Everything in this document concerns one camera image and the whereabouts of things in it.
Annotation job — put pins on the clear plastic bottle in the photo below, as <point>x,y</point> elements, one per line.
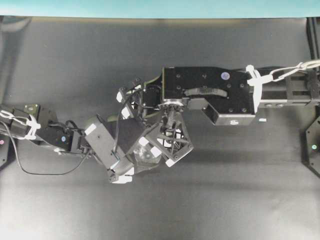
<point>143,154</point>

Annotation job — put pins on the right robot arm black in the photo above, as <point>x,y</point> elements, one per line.
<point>291,86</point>

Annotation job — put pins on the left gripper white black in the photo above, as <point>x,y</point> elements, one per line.
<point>129,132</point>

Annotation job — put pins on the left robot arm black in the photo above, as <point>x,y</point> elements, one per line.
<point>64,138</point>

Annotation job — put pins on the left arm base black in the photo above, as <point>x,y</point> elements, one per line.
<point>6,151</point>

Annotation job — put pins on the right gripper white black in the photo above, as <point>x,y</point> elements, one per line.
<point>144,101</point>

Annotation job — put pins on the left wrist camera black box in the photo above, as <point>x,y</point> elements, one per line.
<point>97,135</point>

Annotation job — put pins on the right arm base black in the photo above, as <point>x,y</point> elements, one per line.
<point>312,145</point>

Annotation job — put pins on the white cable tie right arm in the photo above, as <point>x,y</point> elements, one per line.
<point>257,81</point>

